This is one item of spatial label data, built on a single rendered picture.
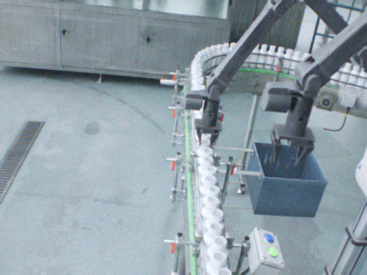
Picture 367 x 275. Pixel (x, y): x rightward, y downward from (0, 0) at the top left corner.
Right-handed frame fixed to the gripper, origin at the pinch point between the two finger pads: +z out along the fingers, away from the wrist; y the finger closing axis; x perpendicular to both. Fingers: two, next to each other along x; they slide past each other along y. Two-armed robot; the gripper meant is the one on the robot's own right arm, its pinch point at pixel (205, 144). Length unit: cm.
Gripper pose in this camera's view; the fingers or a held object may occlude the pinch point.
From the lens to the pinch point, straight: 158.9
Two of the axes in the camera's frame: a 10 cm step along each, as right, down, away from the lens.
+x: 0.7, 5.6, -8.3
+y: -9.9, -0.9, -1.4
